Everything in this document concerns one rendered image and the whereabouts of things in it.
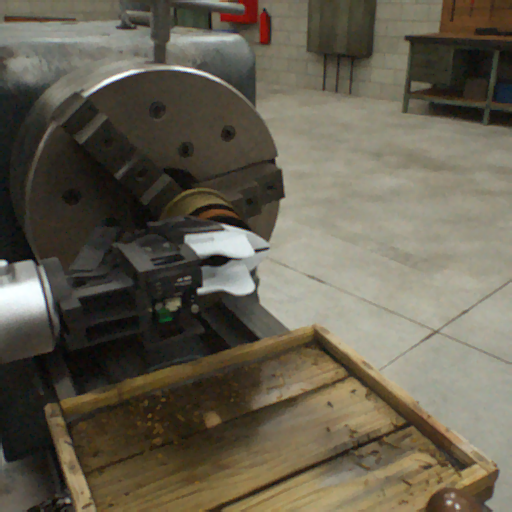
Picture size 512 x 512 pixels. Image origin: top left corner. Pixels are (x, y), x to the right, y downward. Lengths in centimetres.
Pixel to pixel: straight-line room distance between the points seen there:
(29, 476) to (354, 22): 773
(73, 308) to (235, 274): 17
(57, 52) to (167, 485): 53
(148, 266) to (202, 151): 26
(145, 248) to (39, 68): 35
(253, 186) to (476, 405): 167
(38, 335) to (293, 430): 30
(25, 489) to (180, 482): 57
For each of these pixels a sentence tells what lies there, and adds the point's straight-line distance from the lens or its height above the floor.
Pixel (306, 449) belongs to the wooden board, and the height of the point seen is 89.
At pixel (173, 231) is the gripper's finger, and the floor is 112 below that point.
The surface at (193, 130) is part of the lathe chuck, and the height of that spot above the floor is 117.
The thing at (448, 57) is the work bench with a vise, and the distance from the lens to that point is 704.
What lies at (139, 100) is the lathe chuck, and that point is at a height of 120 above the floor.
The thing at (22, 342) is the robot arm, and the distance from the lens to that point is 46.
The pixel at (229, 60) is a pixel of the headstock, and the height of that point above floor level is 122.
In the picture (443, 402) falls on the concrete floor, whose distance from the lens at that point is 218.
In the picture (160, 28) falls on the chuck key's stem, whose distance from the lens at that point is 68.
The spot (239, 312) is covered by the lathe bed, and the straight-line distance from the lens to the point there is 88.
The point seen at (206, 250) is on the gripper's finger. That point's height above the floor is 110.
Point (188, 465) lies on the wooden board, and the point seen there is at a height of 89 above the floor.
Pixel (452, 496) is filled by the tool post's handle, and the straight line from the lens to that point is 23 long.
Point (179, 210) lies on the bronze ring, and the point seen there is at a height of 111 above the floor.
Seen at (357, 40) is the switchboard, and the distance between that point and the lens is 835.
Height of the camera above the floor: 131
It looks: 26 degrees down
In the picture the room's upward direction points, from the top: straight up
